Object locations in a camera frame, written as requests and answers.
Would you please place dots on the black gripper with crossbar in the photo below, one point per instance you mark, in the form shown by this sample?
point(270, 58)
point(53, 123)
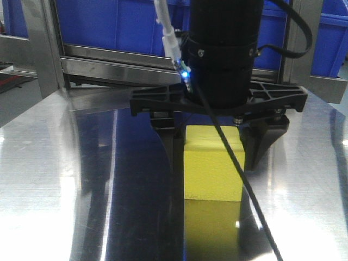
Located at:
point(258, 109)

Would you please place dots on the yellow foam block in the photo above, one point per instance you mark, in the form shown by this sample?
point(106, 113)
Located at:
point(209, 173)

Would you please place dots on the blue plastic bin right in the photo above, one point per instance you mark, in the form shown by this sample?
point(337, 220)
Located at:
point(272, 30)

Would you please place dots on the blue plastic bin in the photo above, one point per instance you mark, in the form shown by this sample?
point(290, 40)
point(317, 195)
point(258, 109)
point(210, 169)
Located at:
point(272, 30)
point(129, 26)

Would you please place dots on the blue plastic bin left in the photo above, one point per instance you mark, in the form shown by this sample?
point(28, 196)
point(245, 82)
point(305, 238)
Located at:
point(129, 26)

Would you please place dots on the blue bin far right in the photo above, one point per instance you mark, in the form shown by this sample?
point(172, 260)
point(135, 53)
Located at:
point(331, 44)

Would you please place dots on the blue bin far left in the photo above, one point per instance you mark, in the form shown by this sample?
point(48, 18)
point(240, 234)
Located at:
point(14, 21)

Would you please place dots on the white cable connector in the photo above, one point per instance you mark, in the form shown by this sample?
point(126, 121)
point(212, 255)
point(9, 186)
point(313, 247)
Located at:
point(170, 42)

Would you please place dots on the stainless steel shelf frame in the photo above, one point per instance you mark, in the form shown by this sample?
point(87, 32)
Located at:
point(43, 56)

